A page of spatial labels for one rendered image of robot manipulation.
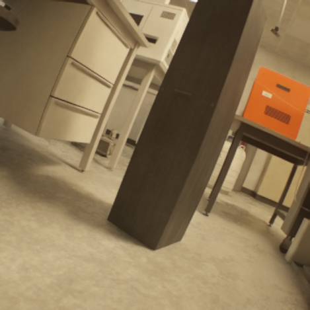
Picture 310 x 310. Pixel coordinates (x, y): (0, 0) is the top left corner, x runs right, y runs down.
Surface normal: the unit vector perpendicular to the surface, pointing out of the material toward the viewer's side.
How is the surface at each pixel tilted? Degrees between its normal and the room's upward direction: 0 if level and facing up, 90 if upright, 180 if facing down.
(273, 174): 90
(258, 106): 90
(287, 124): 90
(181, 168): 90
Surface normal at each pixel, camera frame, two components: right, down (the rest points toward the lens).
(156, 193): -0.49, -0.15
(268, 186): -0.24, -0.04
